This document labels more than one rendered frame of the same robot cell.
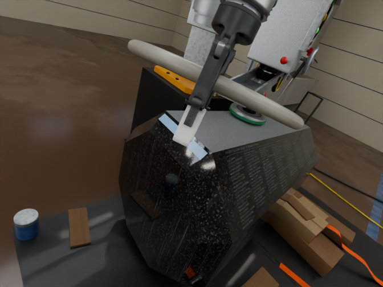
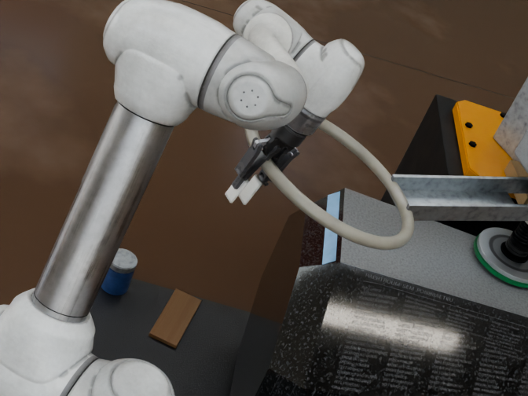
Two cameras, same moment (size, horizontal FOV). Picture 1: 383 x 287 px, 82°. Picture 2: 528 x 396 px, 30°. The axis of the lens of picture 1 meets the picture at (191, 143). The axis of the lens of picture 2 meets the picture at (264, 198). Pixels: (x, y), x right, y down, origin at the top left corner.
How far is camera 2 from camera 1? 188 cm
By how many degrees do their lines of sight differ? 34
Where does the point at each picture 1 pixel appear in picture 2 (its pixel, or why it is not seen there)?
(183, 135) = (231, 193)
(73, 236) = (160, 324)
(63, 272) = (124, 354)
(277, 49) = not seen: outside the picture
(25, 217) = (122, 258)
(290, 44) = not seen: outside the picture
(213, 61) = (251, 150)
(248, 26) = (283, 136)
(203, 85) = (243, 162)
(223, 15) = not seen: hidden behind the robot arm
